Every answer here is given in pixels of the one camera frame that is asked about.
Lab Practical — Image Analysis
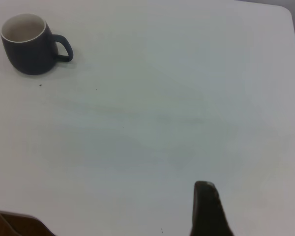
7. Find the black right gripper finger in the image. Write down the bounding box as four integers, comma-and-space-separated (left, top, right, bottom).
189, 180, 236, 236

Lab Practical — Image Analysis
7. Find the dark grey ceramic mug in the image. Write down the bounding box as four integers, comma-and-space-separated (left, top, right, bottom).
0, 13, 74, 76

